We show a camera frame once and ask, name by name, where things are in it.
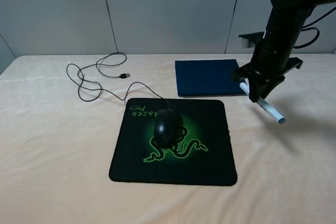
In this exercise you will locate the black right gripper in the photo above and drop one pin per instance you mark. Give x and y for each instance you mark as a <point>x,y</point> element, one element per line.
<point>262,82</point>

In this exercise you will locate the white marker pen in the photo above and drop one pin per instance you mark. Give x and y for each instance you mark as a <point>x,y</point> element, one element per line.
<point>269,109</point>

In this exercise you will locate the black computer mouse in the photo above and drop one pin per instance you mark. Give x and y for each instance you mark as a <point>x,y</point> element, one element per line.
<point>167,122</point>

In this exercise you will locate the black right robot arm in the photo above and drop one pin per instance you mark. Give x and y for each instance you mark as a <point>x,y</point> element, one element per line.
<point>272,48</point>

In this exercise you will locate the dark blue notebook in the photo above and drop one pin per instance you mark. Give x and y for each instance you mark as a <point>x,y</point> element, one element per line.
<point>206,78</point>

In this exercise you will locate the black green razer mousepad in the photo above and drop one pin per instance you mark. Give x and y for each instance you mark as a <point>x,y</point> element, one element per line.
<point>201,155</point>

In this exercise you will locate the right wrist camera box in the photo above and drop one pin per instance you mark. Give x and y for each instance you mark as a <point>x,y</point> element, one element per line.
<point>250,40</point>

